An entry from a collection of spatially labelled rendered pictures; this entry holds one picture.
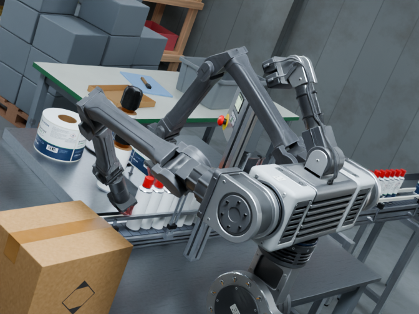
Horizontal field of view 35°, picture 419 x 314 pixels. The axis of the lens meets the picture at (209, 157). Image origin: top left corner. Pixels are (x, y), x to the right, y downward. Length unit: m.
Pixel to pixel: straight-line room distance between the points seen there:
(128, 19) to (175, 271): 3.03
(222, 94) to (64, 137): 1.85
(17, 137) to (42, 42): 2.18
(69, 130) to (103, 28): 2.45
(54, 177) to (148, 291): 0.64
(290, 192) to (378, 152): 5.34
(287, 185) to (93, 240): 0.59
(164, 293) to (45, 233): 0.60
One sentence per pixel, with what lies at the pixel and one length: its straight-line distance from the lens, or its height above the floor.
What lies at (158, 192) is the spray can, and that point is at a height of 1.04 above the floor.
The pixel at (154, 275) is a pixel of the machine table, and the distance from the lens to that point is 2.27.
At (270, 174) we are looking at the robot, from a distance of 1.44.
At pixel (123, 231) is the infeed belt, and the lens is 2.35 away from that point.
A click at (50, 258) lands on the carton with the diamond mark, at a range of 1.64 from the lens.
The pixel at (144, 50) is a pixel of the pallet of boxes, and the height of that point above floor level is 0.75.
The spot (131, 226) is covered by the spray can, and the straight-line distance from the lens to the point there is 2.36.
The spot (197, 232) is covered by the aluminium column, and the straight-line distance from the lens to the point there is 2.39.
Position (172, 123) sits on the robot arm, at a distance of 2.24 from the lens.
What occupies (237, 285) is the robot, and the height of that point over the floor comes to 1.20.
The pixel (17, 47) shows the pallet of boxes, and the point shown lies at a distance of 5.13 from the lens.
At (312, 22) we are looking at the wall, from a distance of 7.14.
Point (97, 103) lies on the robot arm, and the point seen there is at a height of 1.45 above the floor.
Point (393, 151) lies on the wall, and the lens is 6.66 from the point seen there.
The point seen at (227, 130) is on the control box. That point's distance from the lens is 2.31.
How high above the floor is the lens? 2.01
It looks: 20 degrees down
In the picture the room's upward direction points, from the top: 22 degrees clockwise
